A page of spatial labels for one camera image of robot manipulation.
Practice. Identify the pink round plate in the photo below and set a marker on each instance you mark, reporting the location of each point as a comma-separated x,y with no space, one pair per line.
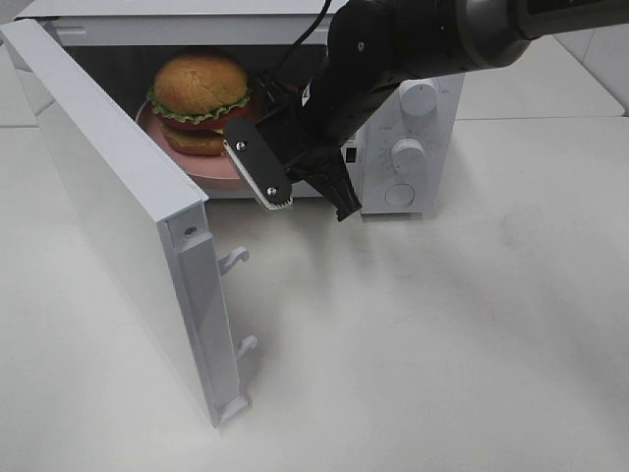
210,172

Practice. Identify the round white door button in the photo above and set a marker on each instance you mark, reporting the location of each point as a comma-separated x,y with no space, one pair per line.
400,195

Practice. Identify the white microwave door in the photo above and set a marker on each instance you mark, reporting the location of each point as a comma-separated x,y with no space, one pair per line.
142,214

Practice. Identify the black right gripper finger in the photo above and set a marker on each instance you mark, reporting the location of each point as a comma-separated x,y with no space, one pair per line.
273,99
324,169

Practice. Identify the white round knob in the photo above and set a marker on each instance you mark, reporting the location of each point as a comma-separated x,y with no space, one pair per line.
418,97
408,156

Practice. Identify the toy hamburger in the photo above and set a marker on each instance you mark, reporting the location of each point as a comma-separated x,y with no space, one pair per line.
195,94

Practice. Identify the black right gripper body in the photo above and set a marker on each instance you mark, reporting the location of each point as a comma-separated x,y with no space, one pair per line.
348,86

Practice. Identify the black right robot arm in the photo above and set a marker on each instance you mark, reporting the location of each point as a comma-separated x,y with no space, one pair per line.
443,38

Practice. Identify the upper white round knob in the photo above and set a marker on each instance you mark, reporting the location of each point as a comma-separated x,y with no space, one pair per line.
418,97

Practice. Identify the lower white round knob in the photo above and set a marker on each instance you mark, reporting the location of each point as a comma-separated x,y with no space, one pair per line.
408,156

